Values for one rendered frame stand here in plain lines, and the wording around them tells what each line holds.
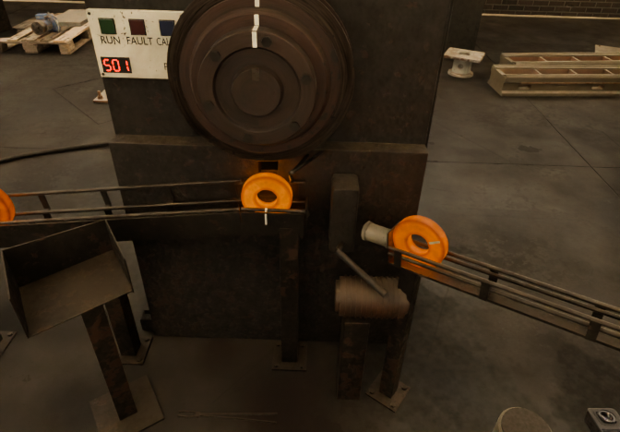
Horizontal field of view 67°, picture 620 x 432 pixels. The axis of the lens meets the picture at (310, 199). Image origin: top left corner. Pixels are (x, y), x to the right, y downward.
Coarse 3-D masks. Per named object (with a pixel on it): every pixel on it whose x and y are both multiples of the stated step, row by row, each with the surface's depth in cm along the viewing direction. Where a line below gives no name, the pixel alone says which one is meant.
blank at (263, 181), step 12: (252, 180) 136; (264, 180) 136; (276, 180) 136; (252, 192) 139; (276, 192) 138; (288, 192) 138; (252, 204) 141; (264, 204) 143; (276, 204) 141; (288, 204) 141
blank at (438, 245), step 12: (420, 216) 127; (396, 228) 130; (408, 228) 128; (420, 228) 125; (432, 228) 123; (396, 240) 132; (408, 240) 131; (432, 240) 125; (444, 240) 124; (420, 252) 131; (432, 252) 127; (444, 252) 124
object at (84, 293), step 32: (96, 224) 132; (32, 256) 126; (64, 256) 131; (96, 256) 137; (32, 288) 127; (64, 288) 127; (96, 288) 126; (128, 288) 126; (32, 320) 118; (64, 320) 118; (96, 320) 132; (96, 352) 137; (128, 384) 151; (96, 416) 158; (128, 416) 158; (160, 416) 159
